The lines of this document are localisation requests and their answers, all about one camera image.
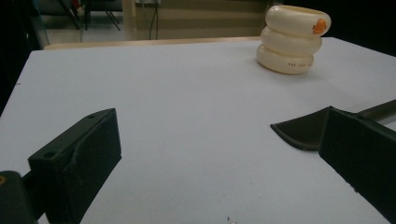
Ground wooden shelf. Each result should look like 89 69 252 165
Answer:
120 0 275 41

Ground black tripod legs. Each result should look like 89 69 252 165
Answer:
57 0 122 32

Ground cream ringed cup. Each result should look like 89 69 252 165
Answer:
255 4 332 76

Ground dark curtain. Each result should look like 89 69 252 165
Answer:
0 0 50 117
281 0 396 58

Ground black spatula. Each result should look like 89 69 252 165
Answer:
270 99 396 152

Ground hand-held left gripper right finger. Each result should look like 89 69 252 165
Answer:
318 105 396 224

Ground wooden table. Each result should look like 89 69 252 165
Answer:
43 35 262 50

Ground black hanging cable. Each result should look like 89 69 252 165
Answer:
148 0 160 41

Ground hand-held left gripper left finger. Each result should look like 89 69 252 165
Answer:
27 107 122 224

